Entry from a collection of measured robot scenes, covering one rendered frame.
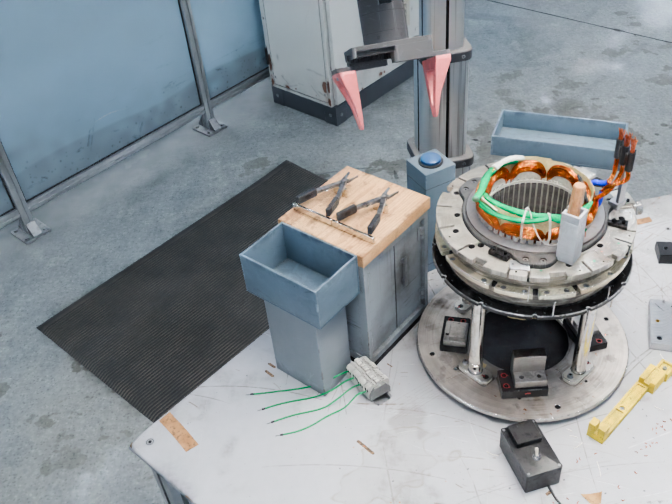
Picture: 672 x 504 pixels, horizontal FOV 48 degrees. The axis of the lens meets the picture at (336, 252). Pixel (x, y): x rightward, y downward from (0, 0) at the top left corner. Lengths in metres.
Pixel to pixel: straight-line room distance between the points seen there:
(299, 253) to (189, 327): 1.40
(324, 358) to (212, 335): 1.34
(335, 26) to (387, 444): 2.42
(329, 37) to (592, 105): 1.29
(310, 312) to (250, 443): 0.28
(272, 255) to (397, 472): 0.43
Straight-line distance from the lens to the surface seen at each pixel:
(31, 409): 2.67
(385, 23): 0.96
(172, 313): 2.78
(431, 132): 1.68
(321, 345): 1.32
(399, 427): 1.36
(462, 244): 1.22
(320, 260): 1.32
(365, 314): 1.34
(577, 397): 1.41
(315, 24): 3.49
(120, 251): 3.14
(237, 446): 1.37
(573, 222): 1.15
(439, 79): 0.97
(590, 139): 1.63
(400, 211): 1.33
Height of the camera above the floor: 1.87
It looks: 40 degrees down
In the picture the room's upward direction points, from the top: 6 degrees counter-clockwise
